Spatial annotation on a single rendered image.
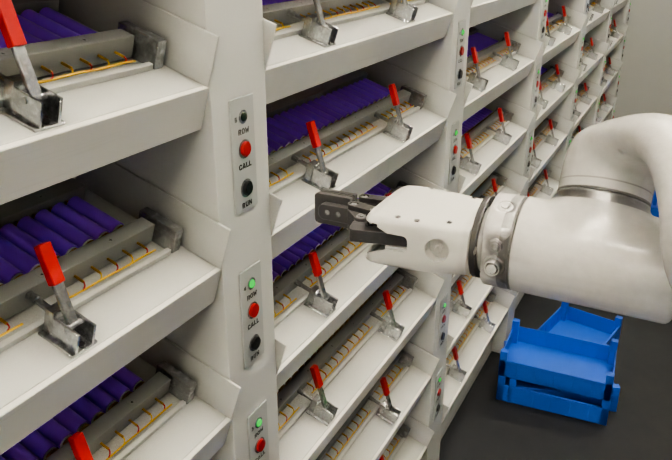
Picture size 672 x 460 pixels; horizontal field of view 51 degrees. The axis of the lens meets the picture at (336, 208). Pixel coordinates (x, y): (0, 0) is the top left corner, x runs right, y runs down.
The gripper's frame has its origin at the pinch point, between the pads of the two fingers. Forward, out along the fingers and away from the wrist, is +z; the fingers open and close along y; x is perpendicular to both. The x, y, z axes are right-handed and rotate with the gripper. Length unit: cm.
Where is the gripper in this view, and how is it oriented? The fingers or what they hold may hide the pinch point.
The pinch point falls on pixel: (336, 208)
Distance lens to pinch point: 69.8
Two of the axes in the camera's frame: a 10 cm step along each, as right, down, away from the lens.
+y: 4.7, -3.2, 8.2
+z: -8.8, -1.7, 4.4
